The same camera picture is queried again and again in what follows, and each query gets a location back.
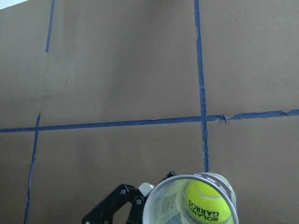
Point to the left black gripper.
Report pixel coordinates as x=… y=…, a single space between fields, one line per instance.
x=104 y=212

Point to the clear tennis ball can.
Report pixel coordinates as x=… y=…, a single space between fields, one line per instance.
x=166 y=203

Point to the tennis ball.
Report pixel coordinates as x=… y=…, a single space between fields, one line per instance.
x=206 y=204

